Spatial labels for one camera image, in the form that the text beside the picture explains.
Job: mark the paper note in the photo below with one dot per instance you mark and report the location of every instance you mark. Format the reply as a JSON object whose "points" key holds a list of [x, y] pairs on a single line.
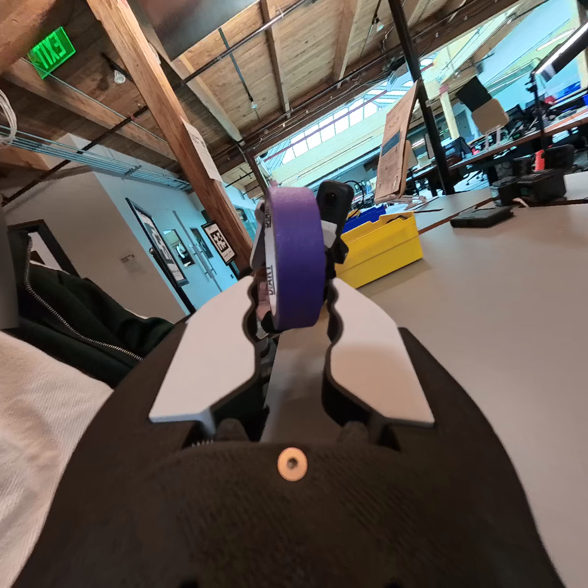
{"points": [[202, 147]]}

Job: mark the grey ceiling conduit bundle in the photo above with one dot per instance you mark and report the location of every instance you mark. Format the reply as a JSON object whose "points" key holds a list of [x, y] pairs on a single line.
{"points": [[92, 158]]}

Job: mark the wooden post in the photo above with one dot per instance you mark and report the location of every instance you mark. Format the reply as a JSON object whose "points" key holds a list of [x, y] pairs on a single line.
{"points": [[156, 92]]}

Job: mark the ceiling spotlight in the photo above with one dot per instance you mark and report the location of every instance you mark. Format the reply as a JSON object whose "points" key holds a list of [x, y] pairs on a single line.
{"points": [[120, 76]]}

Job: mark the dark green jacket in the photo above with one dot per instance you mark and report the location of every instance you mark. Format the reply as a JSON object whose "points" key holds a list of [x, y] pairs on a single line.
{"points": [[69, 312]]}

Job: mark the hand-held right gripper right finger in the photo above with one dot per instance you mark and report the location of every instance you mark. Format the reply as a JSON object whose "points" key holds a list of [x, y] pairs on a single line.
{"points": [[381, 367]]}

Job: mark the green exit sign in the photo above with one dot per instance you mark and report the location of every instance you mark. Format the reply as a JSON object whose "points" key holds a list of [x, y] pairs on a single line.
{"points": [[50, 53]]}

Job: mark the flat black device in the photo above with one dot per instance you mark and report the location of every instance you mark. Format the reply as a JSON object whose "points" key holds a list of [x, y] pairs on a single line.
{"points": [[482, 217]]}

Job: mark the tan backed monitor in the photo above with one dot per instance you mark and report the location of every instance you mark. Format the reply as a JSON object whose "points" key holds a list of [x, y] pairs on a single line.
{"points": [[487, 115]]}

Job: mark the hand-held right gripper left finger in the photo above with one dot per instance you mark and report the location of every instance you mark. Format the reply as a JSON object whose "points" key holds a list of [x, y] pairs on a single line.
{"points": [[202, 363]]}

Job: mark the small orange object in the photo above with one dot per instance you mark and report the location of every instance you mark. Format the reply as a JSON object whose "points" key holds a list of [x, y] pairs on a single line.
{"points": [[540, 160]]}

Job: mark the yellow plastic bin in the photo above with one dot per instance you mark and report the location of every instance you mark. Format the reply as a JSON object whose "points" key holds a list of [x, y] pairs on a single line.
{"points": [[381, 252]]}

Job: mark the black pole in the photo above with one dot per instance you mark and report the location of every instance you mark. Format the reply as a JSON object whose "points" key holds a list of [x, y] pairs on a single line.
{"points": [[415, 69]]}

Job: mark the blue plastic bin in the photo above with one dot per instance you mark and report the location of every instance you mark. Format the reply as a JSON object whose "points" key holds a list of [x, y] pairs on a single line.
{"points": [[367, 216]]}

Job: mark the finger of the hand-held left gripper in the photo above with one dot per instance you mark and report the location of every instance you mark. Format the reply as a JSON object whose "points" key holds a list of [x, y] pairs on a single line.
{"points": [[258, 248]]}

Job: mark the light bar on black stand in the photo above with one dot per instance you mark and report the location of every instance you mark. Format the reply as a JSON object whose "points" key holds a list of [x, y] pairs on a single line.
{"points": [[562, 48]]}

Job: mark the purple masking tape roll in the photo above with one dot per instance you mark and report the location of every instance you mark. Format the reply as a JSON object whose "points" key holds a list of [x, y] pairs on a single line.
{"points": [[296, 257]]}

